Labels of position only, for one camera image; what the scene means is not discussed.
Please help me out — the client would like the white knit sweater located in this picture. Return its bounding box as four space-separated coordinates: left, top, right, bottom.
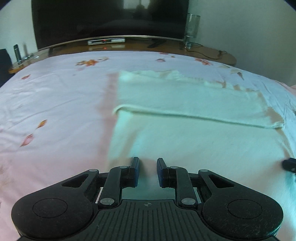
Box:
108 71 295 204

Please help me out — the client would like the floral pink bed sheet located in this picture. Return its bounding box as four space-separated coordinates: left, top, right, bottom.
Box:
1 51 295 240

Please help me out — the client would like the wooden tv console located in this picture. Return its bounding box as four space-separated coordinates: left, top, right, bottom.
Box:
9 37 237 74

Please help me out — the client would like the black remote control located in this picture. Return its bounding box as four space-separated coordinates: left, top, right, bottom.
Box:
147 38 166 49

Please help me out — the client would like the silver set-top box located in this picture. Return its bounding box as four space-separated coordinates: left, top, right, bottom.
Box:
87 38 125 46

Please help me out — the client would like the black jacket on chair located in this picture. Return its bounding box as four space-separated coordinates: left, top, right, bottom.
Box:
0 49 13 87

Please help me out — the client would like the large curved black television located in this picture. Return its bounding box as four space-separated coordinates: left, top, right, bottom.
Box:
31 0 189 49

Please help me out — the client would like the black power cable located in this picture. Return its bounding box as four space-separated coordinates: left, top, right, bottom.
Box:
180 42 228 60

